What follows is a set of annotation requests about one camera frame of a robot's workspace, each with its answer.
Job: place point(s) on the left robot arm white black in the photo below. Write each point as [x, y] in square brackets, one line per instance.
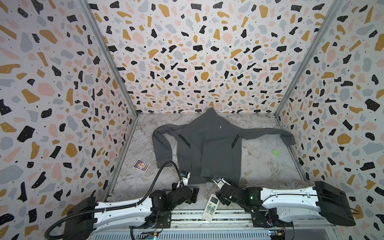
[89, 217]

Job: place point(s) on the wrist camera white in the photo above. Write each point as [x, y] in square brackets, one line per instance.
[185, 177]
[220, 182]

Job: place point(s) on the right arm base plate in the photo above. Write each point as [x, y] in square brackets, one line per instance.
[267, 219]

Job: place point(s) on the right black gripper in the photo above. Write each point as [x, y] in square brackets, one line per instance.
[222, 191]

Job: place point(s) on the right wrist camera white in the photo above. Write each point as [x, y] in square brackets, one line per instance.
[220, 182]

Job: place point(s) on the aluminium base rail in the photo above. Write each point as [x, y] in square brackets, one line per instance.
[183, 219]

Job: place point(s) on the white perforated vent strip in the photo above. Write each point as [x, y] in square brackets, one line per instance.
[191, 235]

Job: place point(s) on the white remote control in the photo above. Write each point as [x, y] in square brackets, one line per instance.
[211, 208]

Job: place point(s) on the small colourful card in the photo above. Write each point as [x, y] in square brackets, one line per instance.
[141, 165]

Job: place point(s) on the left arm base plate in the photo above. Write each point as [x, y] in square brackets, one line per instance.
[162, 221]

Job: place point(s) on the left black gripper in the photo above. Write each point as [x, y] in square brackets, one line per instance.
[195, 195]

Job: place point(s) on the dark grey zip jacket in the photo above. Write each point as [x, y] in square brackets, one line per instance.
[208, 146]

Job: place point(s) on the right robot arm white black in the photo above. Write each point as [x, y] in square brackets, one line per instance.
[321, 201]

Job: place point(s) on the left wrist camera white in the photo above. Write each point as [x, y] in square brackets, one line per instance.
[185, 177]

